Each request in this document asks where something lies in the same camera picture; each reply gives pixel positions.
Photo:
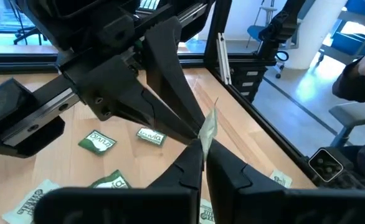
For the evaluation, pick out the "black office chair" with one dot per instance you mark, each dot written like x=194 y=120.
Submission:
x=26 y=32

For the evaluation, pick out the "silver frame bracket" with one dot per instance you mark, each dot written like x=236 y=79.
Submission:
x=223 y=62

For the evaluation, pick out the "grey chair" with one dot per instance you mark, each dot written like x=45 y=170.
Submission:
x=353 y=113

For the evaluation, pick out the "blue chair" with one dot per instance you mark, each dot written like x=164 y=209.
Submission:
x=257 y=31

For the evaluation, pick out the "green Truvia packet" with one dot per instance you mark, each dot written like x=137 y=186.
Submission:
x=151 y=136
x=112 y=182
x=97 y=142

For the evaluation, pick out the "person's forearm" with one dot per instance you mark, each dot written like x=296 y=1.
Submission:
x=353 y=88

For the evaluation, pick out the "pale green Stevia packet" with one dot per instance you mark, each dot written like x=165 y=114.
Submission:
x=23 y=207
x=205 y=213
x=281 y=179
x=208 y=130

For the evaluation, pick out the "black bracket with screws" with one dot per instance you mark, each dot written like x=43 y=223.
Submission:
x=325 y=165

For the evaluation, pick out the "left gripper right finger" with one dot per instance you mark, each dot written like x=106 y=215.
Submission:
x=263 y=205

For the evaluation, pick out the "black camera stand base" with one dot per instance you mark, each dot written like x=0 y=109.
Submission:
x=248 y=90

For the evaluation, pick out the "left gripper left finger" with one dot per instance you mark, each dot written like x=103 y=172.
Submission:
x=123 y=205

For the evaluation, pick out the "black table-level camera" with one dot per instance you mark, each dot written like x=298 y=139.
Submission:
x=279 y=28

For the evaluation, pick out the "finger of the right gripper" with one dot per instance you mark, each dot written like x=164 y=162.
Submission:
x=167 y=62
x=107 y=87

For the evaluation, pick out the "blue cart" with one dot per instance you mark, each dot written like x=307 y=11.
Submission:
x=357 y=43

